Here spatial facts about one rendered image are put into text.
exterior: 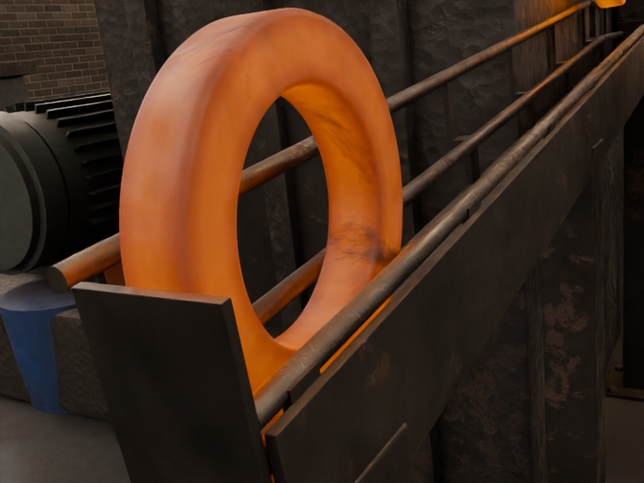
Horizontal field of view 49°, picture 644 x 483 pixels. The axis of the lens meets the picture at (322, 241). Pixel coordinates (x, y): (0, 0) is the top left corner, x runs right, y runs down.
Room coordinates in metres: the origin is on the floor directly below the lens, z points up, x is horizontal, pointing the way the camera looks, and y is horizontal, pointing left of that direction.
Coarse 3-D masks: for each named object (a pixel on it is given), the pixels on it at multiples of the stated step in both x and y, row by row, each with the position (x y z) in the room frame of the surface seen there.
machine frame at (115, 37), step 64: (128, 0) 1.15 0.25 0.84; (192, 0) 1.13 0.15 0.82; (256, 0) 1.03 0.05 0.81; (320, 0) 1.01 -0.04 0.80; (384, 0) 0.92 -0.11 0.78; (448, 0) 0.91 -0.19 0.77; (512, 0) 0.87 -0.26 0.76; (576, 0) 1.16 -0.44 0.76; (128, 64) 1.21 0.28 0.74; (384, 64) 0.93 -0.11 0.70; (448, 64) 0.91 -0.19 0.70; (128, 128) 1.22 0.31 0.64; (256, 128) 1.05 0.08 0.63; (512, 128) 0.87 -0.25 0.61; (256, 192) 1.08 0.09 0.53; (320, 192) 1.01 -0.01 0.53; (448, 192) 0.92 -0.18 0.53; (256, 256) 1.09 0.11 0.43; (512, 320) 0.88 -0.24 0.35; (512, 384) 0.88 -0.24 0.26; (448, 448) 0.93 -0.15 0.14; (512, 448) 0.88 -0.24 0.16
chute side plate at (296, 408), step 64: (640, 64) 1.05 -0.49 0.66; (576, 128) 0.66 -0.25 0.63; (512, 192) 0.48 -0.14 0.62; (576, 192) 0.66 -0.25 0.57; (448, 256) 0.37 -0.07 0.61; (512, 256) 0.47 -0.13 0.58; (384, 320) 0.30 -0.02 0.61; (448, 320) 0.37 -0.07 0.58; (320, 384) 0.25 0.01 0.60; (384, 384) 0.30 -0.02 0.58; (448, 384) 0.36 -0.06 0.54; (320, 448) 0.25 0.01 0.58
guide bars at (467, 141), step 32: (480, 64) 0.71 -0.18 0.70; (512, 64) 0.82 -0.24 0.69; (576, 64) 1.00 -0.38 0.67; (416, 96) 0.57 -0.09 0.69; (448, 96) 0.64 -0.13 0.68; (512, 96) 0.82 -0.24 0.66; (448, 128) 0.64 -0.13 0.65; (480, 128) 0.66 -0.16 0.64; (288, 160) 0.41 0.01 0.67; (448, 160) 0.57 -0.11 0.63; (416, 192) 0.51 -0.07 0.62; (96, 256) 0.28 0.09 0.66; (320, 256) 0.40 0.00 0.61; (64, 288) 0.27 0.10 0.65; (288, 288) 0.36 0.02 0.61
